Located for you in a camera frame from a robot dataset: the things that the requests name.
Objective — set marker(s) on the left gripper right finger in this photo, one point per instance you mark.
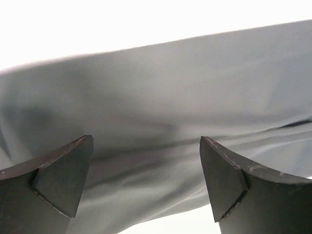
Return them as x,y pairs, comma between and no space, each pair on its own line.
249,198

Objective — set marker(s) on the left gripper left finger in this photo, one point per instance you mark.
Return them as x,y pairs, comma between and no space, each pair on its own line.
42,195

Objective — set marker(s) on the grey t-shirt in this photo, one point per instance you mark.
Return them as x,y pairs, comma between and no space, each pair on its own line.
148,107

